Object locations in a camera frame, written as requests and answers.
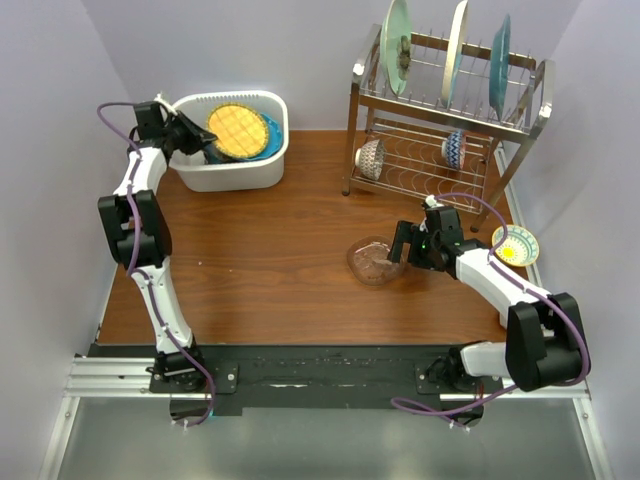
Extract amber glass plate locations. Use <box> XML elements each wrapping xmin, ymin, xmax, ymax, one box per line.
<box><xmin>207</xmin><ymin>103</ymin><xmax>270</xmax><ymax>159</ymax></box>

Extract teal plate in rack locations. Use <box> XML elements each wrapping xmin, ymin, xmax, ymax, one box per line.
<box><xmin>489</xmin><ymin>14</ymin><xmax>511</xmax><ymax>121</ymax></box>

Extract white plastic bin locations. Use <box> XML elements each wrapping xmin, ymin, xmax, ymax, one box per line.
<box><xmin>169</xmin><ymin>90</ymin><xmax>289</xmax><ymax>192</ymax></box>

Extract clear glass dish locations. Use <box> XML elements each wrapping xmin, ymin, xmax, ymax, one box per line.
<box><xmin>346</xmin><ymin>235</ymin><xmax>406</xmax><ymax>287</ymax></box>

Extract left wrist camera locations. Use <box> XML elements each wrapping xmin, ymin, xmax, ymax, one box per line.
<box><xmin>154</xmin><ymin>92</ymin><xmax>178</xmax><ymax>116</ymax></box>

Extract steel two-tier dish rack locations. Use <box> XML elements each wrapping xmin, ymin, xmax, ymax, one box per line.
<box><xmin>341</xmin><ymin>24</ymin><xmax>556</xmax><ymax>222</ymax></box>

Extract brown patterned bowl in rack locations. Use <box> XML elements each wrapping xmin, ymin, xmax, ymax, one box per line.
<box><xmin>354</xmin><ymin>140</ymin><xmax>386</xmax><ymax>181</ymax></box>

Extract aluminium rail frame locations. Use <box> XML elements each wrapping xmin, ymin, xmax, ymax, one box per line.
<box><xmin>38</xmin><ymin>356</ymin><xmax>209</xmax><ymax>479</ymax></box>

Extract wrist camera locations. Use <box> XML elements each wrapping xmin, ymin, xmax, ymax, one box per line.
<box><xmin>154</xmin><ymin>92</ymin><xmax>178</xmax><ymax>116</ymax></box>
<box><xmin>420</xmin><ymin>195</ymin><xmax>443</xmax><ymax>232</ymax></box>

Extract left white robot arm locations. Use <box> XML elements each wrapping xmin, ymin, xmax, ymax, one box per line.
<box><xmin>97</xmin><ymin>96</ymin><xmax>216</xmax><ymax>392</ymax></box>

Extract blue yellow patterned bowl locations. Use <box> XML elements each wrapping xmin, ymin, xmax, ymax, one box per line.
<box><xmin>491</xmin><ymin>224</ymin><xmax>540</xmax><ymax>268</ymax></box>

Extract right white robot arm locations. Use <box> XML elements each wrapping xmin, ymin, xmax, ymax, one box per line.
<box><xmin>388</xmin><ymin>205</ymin><xmax>591</xmax><ymax>393</ymax></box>

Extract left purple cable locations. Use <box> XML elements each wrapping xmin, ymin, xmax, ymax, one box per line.
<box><xmin>96</xmin><ymin>101</ymin><xmax>216</xmax><ymax>427</ymax></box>

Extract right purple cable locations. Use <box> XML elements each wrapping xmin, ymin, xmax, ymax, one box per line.
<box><xmin>390</xmin><ymin>192</ymin><xmax>594</xmax><ymax>425</ymax></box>

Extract mint floral plate in rack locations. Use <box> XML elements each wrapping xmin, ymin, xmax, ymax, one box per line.
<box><xmin>380</xmin><ymin>0</ymin><xmax>412</xmax><ymax>97</ymax></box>

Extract cream plate in rack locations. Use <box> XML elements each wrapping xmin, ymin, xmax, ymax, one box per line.
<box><xmin>440</xmin><ymin>0</ymin><xmax>468</xmax><ymax>109</ymax></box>

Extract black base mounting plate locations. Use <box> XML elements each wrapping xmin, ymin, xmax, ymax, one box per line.
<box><xmin>87</xmin><ymin>344</ymin><xmax>504</xmax><ymax>425</ymax></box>

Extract purple cable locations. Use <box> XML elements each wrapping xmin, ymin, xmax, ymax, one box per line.
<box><xmin>96</xmin><ymin>101</ymin><xmax>216</xmax><ymax>427</ymax></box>
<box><xmin>390</xmin><ymin>192</ymin><xmax>594</xmax><ymax>425</ymax></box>

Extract blue zigzag bowl in rack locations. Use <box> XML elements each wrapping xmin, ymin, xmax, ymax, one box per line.
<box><xmin>441</xmin><ymin>130</ymin><xmax>466</xmax><ymax>170</ymax></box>

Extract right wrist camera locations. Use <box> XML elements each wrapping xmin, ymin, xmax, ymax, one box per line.
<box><xmin>420</xmin><ymin>195</ymin><xmax>443</xmax><ymax>232</ymax></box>

